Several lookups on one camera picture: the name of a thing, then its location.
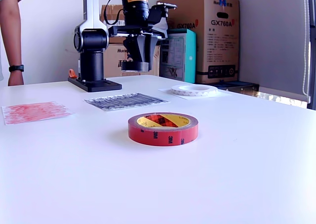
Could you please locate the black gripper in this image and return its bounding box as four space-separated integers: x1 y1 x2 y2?
108 23 169 64

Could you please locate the black tape roll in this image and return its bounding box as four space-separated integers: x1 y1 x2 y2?
120 61 150 73

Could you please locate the white tape roll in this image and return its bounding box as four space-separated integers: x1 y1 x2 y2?
171 84 219 97

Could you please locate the red tape roll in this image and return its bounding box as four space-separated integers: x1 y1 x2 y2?
127 112 199 147

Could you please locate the person's left forearm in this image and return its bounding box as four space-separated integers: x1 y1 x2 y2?
0 0 23 67

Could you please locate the person's left hand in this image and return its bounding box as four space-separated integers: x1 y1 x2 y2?
7 71 25 87

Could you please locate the Huntkey cardboard box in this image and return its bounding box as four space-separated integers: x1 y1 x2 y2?
103 43 161 78

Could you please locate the teal box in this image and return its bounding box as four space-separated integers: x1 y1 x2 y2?
159 28 198 84

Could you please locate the small labelled cardboard box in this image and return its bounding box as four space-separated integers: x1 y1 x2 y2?
100 4 126 44

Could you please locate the black scribbled paper sheet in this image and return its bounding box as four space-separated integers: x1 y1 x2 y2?
83 92 171 112

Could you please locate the tall GX760A cardboard box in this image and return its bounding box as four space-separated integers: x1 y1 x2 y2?
156 0 240 84

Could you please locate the plain white paper sheet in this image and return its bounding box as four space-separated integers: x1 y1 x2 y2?
158 87 233 101

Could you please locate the red scribbled paper sheet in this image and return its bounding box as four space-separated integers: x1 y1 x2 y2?
1 101 75 125

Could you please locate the grey roller blind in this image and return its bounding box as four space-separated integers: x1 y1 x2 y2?
227 0 311 104

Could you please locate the dark green wristwatch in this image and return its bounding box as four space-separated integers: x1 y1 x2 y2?
8 64 25 73

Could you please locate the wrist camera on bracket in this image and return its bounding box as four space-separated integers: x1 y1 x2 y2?
147 1 178 29

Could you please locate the black camera cable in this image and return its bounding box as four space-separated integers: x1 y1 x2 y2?
103 0 125 26

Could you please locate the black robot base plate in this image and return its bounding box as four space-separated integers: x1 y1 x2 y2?
68 77 123 93

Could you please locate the white bead blind cord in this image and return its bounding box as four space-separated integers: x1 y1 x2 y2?
301 0 311 98

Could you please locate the dark window frame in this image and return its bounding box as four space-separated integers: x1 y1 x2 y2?
305 0 316 111

